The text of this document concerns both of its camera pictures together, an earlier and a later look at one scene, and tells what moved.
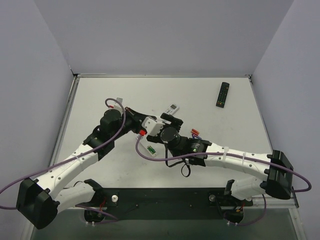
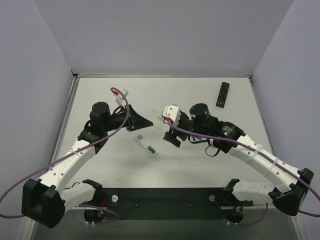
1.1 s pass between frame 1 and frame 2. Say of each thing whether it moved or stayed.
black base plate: stayed
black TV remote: stayed
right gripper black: moved
